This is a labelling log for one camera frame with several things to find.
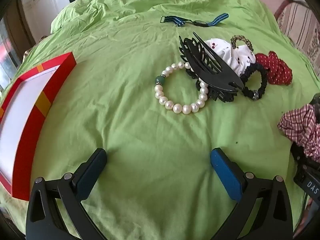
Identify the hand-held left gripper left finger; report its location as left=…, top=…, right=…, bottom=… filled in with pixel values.
left=26, top=148, right=108, bottom=240

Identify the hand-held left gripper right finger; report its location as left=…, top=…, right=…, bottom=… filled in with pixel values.
left=210, top=147, right=293, bottom=240

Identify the red gift box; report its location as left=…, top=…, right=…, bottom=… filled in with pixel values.
left=0, top=52, right=77, bottom=202

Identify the white pearl bracelet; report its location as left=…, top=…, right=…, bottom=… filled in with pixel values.
left=154, top=62, right=208, bottom=115

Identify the black scrunchie with bead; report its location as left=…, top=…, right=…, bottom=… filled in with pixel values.
left=239, top=64, right=268, bottom=101

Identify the black hair claw clip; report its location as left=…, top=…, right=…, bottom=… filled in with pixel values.
left=178, top=32, right=246, bottom=103

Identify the red polka dot scrunchie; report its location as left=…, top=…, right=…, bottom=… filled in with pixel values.
left=254, top=51, right=293, bottom=85

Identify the white cherry print scrunchie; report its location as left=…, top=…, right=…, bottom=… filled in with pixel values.
left=204, top=38, right=256, bottom=75

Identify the leopard print scrunchie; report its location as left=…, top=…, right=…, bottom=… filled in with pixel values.
left=230, top=35, right=254, bottom=53

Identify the person's right forearm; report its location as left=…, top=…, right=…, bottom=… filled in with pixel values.
left=277, top=103, right=320, bottom=164

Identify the green bed sheet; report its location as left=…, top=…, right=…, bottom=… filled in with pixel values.
left=0, top=0, right=318, bottom=240

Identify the white cabinet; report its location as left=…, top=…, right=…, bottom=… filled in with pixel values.
left=20, top=0, right=75, bottom=43

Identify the blue striped strap watch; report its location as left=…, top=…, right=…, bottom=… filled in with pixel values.
left=160, top=13, right=229, bottom=28

